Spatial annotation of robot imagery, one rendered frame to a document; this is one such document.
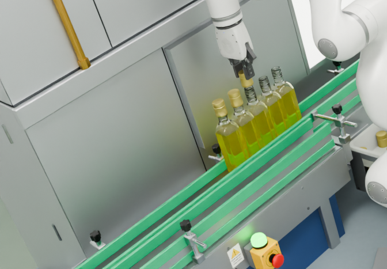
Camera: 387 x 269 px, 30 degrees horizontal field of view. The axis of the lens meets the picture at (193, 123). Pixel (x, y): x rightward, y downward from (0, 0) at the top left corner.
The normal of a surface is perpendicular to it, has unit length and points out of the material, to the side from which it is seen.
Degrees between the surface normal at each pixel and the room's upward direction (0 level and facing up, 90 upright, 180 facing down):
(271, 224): 90
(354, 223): 0
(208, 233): 90
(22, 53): 90
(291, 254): 90
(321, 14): 50
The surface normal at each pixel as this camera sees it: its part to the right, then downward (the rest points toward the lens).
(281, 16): 0.61, 0.20
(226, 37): -0.73, 0.48
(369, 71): -0.60, -0.23
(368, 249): -0.30, -0.84
